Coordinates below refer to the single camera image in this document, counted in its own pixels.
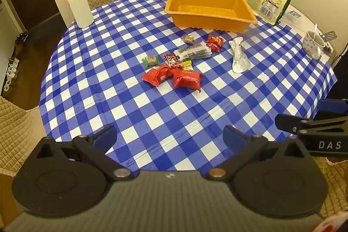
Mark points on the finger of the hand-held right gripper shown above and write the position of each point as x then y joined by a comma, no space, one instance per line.
296,122
331,105

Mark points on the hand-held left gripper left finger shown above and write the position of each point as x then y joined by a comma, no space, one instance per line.
104,136

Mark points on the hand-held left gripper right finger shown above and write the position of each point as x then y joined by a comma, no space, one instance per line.
232,137

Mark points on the red snack packet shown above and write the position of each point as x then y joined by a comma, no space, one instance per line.
157,75
187,80

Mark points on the white snack packet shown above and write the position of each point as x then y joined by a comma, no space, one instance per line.
239,58

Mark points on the yellow candy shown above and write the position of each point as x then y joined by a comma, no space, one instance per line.
187,66

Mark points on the clear packet dark snack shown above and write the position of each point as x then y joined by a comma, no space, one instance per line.
202,56
190,49

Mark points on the green candy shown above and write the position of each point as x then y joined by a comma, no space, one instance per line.
150,60

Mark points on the red striped candy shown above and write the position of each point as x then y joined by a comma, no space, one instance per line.
171,59

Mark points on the brown candy clear wrapper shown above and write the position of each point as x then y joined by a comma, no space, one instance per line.
188,38

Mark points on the orange plastic tray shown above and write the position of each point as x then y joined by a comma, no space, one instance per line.
212,21

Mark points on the patterned ceramic cup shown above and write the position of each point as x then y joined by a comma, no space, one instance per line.
311,48

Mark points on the dark kitchen utensil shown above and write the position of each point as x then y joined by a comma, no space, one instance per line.
329,35

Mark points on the white spoon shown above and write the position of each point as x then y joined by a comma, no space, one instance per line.
314,31

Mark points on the red white object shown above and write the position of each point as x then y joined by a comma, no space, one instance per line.
334,222

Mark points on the small blue white box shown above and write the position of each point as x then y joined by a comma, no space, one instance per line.
295,14

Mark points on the white slippers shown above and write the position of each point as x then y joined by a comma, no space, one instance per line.
9,74

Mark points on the blue white checked tablecloth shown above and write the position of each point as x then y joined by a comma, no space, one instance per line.
136,17

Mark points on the brown shoe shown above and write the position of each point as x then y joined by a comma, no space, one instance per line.
17,44

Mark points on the white thermos bottle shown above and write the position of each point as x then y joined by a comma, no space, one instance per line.
78,6

